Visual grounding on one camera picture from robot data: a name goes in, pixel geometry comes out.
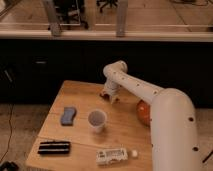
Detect white plastic bottle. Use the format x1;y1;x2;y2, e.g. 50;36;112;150
96;148;138;165

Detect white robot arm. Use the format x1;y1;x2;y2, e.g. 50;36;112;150
102;60;202;171

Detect black ridged block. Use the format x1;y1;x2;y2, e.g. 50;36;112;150
38;141;71;155

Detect blue sponge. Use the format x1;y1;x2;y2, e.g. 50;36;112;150
60;107;77;126

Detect wooden table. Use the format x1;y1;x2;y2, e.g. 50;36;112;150
26;81;152;171

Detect black office chair right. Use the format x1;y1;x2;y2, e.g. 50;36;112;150
96;0;118;13

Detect grey metal post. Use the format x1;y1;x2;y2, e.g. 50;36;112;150
116;0;128;37
43;0;61;36

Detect black cable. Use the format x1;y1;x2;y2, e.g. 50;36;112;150
201;149;213;164
0;68;15;164

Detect black object floor corner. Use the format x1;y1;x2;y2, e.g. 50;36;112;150
0;161;19;171

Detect black office chair left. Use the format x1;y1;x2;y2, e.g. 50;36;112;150
53;0;89;30

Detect black cable left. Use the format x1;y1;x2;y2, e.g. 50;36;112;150
0;68;15;164

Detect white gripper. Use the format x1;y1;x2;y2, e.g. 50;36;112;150
103;79;120;104

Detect grey metal post right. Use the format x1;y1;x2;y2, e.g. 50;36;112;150
116;0;128;37

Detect grey metal post left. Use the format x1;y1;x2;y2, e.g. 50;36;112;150
43;0;61;36

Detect orange bowl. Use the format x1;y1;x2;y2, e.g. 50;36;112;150
136;100;150;126

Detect black office chair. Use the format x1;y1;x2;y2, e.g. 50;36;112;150
96;0;118;13
53;0;89;30

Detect black cable right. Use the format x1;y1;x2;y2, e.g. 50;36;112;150
201;149;213;164

